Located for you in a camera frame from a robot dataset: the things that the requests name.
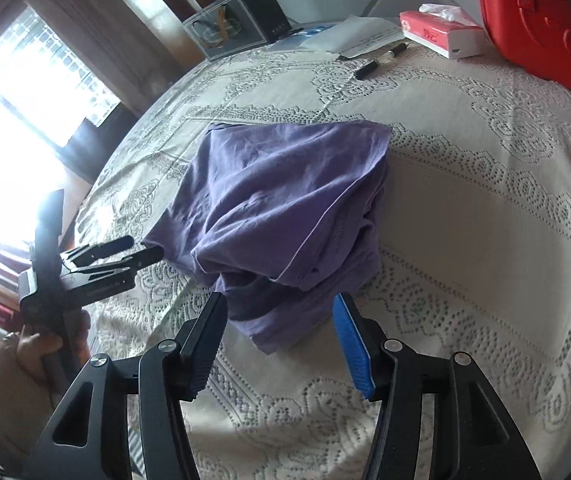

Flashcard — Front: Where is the red tissue pack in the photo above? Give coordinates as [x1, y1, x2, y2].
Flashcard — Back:
[399, 3, 487, 60]

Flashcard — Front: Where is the red small suitcase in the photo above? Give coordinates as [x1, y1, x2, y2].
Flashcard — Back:
[471, 0, 571, 107]

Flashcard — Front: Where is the purple shirt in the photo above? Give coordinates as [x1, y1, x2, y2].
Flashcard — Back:
[143, 121, 394, 356]

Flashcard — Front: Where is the white paper sheet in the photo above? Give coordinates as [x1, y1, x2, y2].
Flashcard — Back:
[335, 16, 407, 59]

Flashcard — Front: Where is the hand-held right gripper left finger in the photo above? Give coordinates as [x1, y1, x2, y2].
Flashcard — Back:
[30, 291, 229, 480]

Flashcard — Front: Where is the bright window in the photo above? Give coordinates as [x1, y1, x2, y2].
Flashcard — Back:
[0, 5, 122, 261]

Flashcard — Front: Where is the person's left hand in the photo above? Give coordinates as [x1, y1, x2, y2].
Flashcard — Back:
[0, 310, 92, 441]

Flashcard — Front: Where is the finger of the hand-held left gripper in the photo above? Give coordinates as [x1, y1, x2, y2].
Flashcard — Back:
[88, 246, 164, 279]
[62, 235, 136, 268]

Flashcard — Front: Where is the black pen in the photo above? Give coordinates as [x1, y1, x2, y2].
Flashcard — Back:
[354, 42, 411, 81]

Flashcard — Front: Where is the cream lace tablecloth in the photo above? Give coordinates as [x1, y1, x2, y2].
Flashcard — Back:
[73, 35, 571, 480]

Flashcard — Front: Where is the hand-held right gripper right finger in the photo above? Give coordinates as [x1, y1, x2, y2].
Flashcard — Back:
[332, 294, 529, 480]

